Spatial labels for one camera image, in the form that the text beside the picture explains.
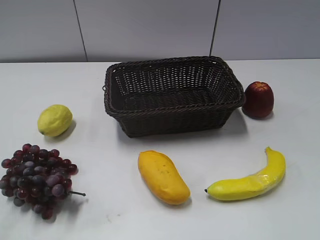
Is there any yellow lemon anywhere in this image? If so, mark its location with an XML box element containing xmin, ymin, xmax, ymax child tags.
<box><xmin>37</xmin><ymin>104</ymin><xmax>73</xmax><ymax>137</ymax></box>

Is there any orange yellow mango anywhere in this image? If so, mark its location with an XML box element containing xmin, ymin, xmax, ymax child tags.
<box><xmin>138</xmin><ymin>150</ymin><xmax>191</xmax><ymax>205</ymax></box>

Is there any dark woven wicker basket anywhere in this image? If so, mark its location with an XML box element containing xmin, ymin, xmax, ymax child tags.
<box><xmin>103</xmin><ymin>56</ymin><xmax>245</xmax><ymax>138</ymax></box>

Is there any yellow banana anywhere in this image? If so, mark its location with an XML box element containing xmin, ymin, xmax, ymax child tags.
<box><xmin>204</xmin><ymin>147</ymin><xmax>286</xmax><ymax>201</ymax></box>

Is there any dark red wax apple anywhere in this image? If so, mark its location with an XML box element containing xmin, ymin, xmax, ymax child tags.
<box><xmin>242</xmin><ymin>81</ymin><xmax>274</xmax><ymax>119</ymax></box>

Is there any purple grape bunch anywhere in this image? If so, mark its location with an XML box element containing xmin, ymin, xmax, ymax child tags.
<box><xmin>0</xmin><ymin>143</ymin><xmax>86</xmax><ymax>220</ymax></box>

